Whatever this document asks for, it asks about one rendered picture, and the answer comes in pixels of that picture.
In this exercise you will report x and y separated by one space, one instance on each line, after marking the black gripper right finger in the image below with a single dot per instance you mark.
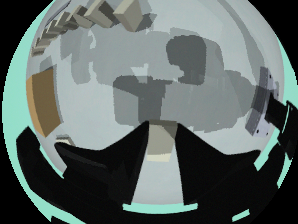
203 167

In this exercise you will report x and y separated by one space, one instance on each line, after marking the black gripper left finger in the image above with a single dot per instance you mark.
118 165

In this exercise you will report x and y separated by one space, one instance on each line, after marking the brown box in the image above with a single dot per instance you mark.
41 102

